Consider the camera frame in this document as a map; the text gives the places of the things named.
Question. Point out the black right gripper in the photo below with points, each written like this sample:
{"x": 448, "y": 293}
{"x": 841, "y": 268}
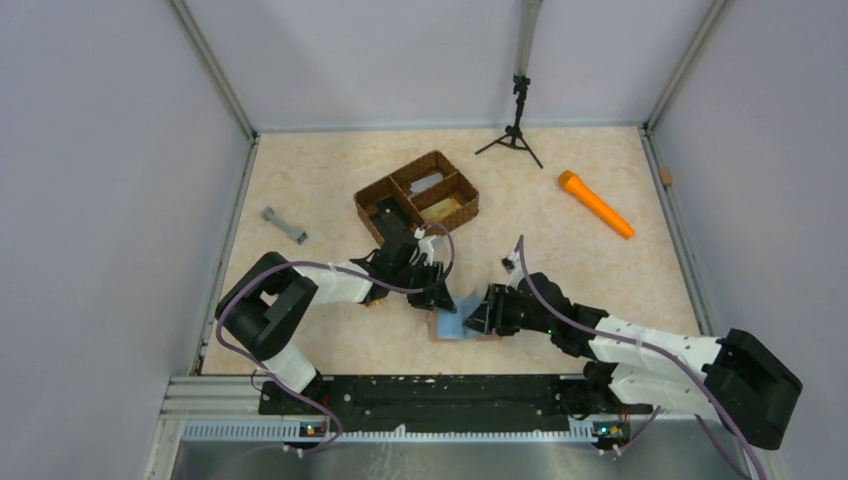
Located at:
{"x": 494, "y": 309}

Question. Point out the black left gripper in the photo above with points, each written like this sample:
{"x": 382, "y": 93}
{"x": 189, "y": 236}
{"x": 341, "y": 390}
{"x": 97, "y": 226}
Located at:
{"x": 426, "y": 286}

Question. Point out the brown leather card holder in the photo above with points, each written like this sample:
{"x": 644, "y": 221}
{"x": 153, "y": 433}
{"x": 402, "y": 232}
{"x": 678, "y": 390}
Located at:
{"x": 448, "y": 327}

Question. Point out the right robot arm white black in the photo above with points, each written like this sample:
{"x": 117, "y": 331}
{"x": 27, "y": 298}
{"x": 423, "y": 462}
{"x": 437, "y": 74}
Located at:
{"x": 734, "y": 379}

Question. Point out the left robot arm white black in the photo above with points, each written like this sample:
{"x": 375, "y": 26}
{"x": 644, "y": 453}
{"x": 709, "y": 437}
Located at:
{"x": 265, "y": 307}

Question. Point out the gold card in basket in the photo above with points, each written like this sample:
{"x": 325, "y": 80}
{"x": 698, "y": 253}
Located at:
{"x": 441, "y": 210}

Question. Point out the silver card in basket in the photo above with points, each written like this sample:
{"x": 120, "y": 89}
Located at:
{"x": 422, "y": 184}

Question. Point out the yellow red toy car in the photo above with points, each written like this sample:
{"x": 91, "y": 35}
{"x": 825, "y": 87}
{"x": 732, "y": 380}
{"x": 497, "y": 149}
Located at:
{"x": 374, "y": 302}

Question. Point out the black object in basket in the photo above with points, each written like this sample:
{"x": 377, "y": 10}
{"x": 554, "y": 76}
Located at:
{"x": 391, "y": 221}

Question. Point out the brown wicker divided basket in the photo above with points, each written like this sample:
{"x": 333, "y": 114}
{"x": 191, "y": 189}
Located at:
{"x": 396, "y": 184}

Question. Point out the grey plastic connector piece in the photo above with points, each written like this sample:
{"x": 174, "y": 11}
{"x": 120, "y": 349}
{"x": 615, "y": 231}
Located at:
{"x": 294, "y": 233}

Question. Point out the orange flashlight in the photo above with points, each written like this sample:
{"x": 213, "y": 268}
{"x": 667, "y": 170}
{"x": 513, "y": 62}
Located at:
{"x": 571, "y": 183}

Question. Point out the black mini tripod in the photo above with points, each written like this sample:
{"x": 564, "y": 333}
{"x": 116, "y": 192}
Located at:
{"x": 513, "y": 137}

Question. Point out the small tan block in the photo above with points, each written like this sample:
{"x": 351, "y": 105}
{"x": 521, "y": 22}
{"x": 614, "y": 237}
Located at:
{"x": 665, "y": 176}

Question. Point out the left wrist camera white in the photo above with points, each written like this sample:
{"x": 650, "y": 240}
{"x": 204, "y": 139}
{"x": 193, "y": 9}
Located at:
{"x": 425, "y": 244}

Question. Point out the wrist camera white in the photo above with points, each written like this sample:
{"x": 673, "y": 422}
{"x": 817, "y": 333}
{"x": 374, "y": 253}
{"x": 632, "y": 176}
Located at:
{"x": 425, "y": 244}
{"x": 513, "y": 267}

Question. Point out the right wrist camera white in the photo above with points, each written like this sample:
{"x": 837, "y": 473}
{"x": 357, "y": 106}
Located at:
{"x": 513, "y": 267}

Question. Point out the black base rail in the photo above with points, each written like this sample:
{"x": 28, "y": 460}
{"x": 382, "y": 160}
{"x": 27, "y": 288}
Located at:
{"x": 450, "y": 403}

